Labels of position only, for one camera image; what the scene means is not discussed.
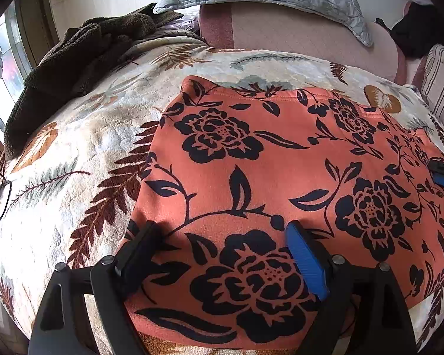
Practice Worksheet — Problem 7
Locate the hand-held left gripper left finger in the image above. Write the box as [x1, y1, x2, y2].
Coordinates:
[29, 221, 168, 355]

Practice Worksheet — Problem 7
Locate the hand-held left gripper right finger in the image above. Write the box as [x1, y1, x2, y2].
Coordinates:
[284, 221, 419, 355]

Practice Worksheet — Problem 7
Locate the orange floral shirt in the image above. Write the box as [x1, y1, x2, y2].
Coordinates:
[120, 76, 444, 349]

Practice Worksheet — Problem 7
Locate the striped sofa back cushion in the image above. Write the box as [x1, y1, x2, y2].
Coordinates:
[411, 42, 444, 145]

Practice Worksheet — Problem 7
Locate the leaf print blanket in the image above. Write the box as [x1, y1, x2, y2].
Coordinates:
[0, 39, 444, 355]

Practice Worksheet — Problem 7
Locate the black garment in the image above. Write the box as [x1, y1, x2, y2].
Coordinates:
[375, 2, 444, 60]

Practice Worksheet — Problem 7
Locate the brown fleece throw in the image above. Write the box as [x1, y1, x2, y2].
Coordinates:
[4, 3, 186, 160]

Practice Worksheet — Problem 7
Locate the purple cloth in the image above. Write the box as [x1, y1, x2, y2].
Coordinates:
[148, 17, 202, 43]

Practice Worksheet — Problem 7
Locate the arched leaded glass pane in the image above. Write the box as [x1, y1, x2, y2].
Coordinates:
[0, 10, 35, 131]

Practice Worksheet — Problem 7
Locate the brown wooden door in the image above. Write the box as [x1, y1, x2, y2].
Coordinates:
[14, 0, 62, 69]

